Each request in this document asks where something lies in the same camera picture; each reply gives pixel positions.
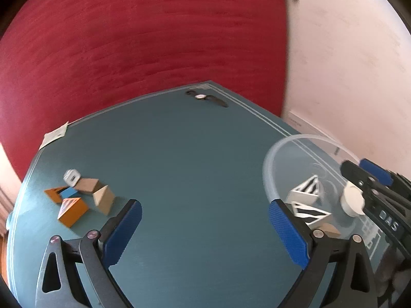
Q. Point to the white paper sheet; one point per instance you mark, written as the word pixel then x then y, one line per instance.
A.
pixel 54 135

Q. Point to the large orange triangular block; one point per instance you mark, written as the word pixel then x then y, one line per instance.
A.
pixel 71 210

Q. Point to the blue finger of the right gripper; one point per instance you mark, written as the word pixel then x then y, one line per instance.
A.
pixel 382 176

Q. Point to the black wristwatch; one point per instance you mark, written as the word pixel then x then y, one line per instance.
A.
pixel 204 97

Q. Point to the white striped triangular block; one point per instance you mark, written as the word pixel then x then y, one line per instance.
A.
pixel 311 216

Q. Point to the white ceramic plate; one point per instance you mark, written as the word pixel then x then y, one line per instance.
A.
pixel 352 201

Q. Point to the white charger box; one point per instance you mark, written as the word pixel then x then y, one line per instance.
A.
pixel 71 177

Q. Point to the small orange triangular block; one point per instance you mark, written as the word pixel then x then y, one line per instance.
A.
pixel 55 194

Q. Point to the blue cube block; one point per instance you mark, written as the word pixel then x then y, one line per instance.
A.
pixel 68 192

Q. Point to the small tan wooden block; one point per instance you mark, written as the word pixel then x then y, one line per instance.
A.
pixel 330 230

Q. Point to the brown rectangular wooden block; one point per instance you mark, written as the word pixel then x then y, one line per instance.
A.
pixel 88 186

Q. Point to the clear plastic container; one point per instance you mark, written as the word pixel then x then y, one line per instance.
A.
pixel 304 172

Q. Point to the tan wooden wedge block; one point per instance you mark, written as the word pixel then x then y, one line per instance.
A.
pixel 103 199

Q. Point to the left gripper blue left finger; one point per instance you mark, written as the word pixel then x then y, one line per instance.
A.
pixel 117 232

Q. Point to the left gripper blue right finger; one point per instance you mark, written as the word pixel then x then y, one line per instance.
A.
pixel 293 232

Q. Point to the red quilted sofa back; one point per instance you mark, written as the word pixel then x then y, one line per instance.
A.
pixel 64 59

